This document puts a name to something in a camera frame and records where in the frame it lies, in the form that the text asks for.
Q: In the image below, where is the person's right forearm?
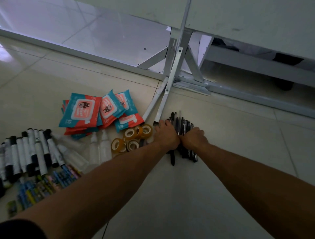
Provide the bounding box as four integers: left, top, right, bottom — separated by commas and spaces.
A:
197, 144, 315, 239

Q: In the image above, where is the pile of colourful patterned pencils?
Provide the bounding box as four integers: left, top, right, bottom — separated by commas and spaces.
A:
6, 164, 82, 218

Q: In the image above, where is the row of black-capped white markers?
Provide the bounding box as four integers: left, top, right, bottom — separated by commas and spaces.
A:
0, 128, 66, 190

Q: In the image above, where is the person's right hand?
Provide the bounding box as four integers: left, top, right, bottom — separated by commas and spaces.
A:
179, 127, 209, 153

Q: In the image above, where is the person's left hand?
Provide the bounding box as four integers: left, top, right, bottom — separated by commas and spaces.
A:
154, 119, 181, 151

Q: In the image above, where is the person's black garment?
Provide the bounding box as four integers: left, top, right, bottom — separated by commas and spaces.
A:
0, 219, 47, 239

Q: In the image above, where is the grey metal partition frame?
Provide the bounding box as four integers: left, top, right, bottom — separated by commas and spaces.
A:
0, 0, 315, 126

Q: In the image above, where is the pile of small tape rolls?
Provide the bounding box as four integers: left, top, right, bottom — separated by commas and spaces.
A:
111, 124, 154, 158

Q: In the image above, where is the pile of teal wipe packets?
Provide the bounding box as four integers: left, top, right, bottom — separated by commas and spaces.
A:
58, 89, 145, 140

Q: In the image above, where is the person's left forearm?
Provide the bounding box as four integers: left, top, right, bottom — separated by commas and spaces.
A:
12, 142, 170, 239

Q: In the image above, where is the white partition board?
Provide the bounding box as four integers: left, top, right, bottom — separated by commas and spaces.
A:
0, 0, 315, 74

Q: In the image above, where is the clear plastic bottle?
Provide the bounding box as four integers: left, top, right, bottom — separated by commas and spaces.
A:
99, 129, 113, 163
52, 133, 85, 151
89, 132, 100, 168
57, 144, 90, 172

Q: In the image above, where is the pile of black pens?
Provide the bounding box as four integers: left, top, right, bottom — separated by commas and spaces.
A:
165, 112, 199, 166

